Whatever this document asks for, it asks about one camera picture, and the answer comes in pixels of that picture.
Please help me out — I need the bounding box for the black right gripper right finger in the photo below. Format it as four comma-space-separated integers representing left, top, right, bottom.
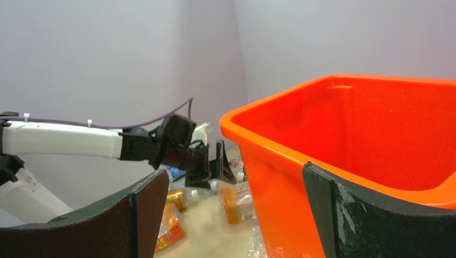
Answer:
302, 162, 455, 257

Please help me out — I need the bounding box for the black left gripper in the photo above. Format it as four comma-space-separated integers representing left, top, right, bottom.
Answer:
170, 140, 237, 189

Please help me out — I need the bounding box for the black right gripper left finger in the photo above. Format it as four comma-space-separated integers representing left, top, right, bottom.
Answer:
1, 169, 169, 257

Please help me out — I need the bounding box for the orange label clear bottle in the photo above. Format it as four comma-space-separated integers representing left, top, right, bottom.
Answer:
218, 181, 254, 224

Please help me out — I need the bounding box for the orange plastic bin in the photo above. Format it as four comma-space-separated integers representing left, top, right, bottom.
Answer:
219, 74, 455, 257

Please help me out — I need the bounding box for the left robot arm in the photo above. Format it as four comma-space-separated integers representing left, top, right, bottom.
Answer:
1, 112, 237, 223

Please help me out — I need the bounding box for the small clear white-cap bottle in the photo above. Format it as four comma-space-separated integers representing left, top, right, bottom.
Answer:
229, 156, 247, 182

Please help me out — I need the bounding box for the crushed orange label bottle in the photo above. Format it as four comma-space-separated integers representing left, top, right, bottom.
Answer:
155, 203, 186, 252

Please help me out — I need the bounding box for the blue pepsi label bottle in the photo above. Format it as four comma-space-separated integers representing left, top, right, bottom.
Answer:
160, 166, 186, 182

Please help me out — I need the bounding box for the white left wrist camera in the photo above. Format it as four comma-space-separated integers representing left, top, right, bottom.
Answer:
190, 122, 213, 148

